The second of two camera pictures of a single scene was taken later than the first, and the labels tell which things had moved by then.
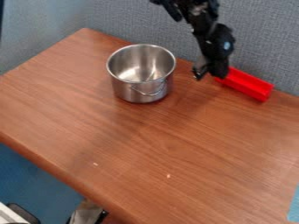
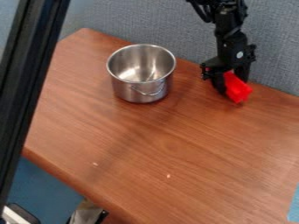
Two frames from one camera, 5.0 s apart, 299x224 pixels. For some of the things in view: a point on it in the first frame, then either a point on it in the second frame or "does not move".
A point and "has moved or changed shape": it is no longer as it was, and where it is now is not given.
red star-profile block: [247, 85] has moved or changed shape
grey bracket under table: [87, 216] does not move
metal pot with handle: [140, 68] does not move
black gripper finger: [199, 70] to [242, 73]
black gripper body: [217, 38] to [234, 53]
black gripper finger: [218, 64] to [218, 79]
